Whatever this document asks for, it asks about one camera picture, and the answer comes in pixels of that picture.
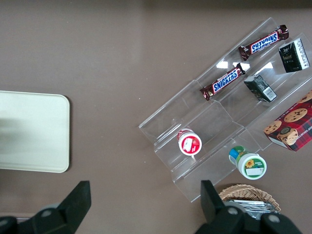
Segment Snickers chocolate bar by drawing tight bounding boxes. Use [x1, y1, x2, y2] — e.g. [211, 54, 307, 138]
[199, 62, 246, 101]
[238, 24, 290, 61]

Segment red strawberry yogurt cup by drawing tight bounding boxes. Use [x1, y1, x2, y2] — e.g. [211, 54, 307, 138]
[177, 128, 203, 156]

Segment silver foil wrapped sandwich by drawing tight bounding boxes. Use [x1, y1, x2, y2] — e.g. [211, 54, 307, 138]
[225, 199, 279, 220]

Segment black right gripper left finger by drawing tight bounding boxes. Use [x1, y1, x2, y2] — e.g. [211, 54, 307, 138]
[17, 180, 92, 234]

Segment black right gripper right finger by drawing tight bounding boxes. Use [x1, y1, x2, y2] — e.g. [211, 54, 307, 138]
[194, 180, 262, 234]

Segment green sunflower yogurt cup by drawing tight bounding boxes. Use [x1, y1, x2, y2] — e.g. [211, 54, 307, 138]
[228, 145, 267, 180]

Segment red tartan cookie box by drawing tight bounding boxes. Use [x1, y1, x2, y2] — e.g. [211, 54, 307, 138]
[263, 90, 312, 152]

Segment cream plastic tray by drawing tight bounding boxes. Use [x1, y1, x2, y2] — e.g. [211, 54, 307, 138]
[0, 90, 71, 174]

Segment clear acrylic stepped display stand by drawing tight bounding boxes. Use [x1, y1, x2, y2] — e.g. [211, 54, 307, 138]
[138, 79, 264, 203]
[194, 17, 312, 151]

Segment dark green drink carton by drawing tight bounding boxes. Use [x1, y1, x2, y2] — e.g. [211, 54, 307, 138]
[278, 39, 311, 74]
[243, 74, 278, 103]

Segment wicker basket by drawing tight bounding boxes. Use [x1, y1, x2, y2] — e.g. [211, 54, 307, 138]
[218, 183, 282, 213]

